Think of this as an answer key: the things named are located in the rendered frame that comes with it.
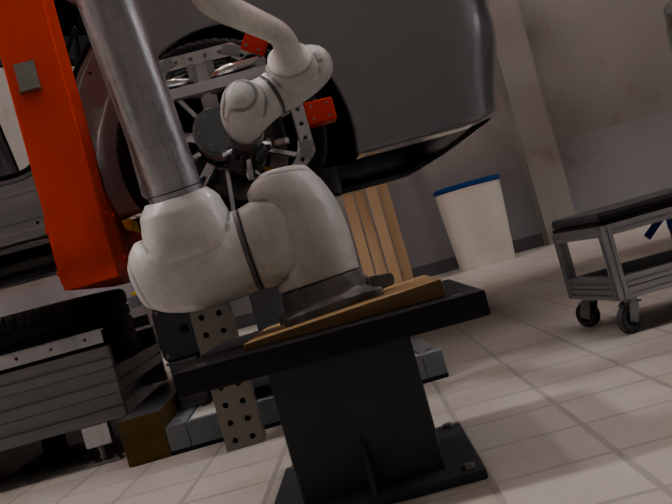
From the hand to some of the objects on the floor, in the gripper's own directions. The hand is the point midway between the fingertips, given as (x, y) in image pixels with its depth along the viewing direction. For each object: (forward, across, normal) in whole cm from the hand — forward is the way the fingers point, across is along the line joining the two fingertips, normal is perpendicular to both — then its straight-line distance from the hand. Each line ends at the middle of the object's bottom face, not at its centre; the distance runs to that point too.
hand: (249, 170), depth 221 cm
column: (+20, +20, +66) cm, 72 cm away
